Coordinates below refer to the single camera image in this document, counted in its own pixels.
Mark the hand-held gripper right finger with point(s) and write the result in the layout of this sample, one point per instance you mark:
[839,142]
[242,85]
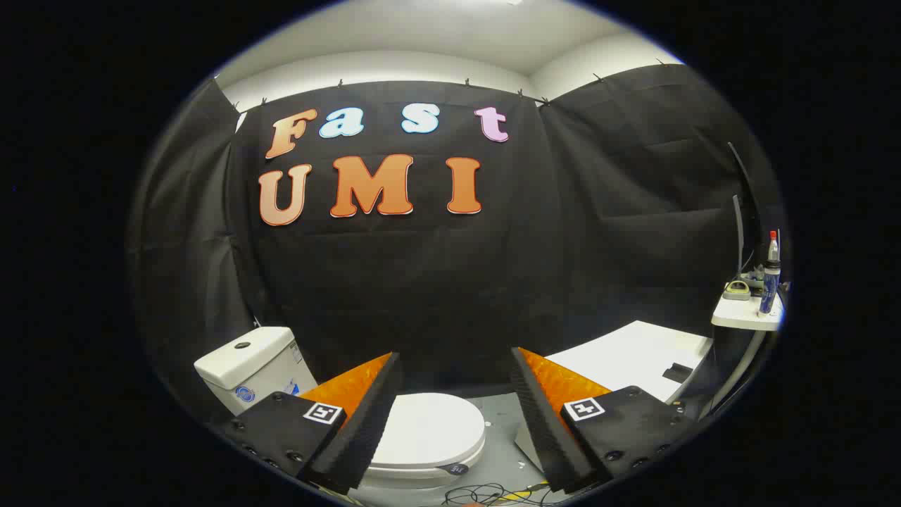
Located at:
[545,436]

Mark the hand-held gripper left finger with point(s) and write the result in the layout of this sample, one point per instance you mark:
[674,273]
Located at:
[359,436]

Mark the white toilet lid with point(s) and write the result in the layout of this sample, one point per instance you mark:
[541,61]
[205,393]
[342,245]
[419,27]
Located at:
[429,426]

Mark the white ceramic toilet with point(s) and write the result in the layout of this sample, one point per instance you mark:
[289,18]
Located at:
[246,362]

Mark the yellow floor tape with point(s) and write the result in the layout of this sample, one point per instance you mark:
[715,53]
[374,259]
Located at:
[521,494]

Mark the white drawer cabinet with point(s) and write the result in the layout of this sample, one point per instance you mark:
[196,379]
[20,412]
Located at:
[626,359]

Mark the black backdrop cloth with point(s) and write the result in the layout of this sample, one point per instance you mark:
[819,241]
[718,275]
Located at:
[436,282]

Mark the white desk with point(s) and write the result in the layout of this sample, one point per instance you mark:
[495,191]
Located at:
[739,313]

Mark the blue spray bottle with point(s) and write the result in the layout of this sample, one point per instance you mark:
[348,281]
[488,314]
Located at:
[770,282]

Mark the dark computer monitor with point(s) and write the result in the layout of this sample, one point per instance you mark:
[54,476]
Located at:
[738,232]

